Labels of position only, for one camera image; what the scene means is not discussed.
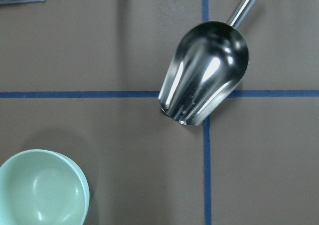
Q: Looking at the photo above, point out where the steel metal scoop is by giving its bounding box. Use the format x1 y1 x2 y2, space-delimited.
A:
158 0 256 126

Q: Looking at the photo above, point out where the mint green bowl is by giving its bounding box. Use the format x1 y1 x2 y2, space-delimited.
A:
0 149 90 225

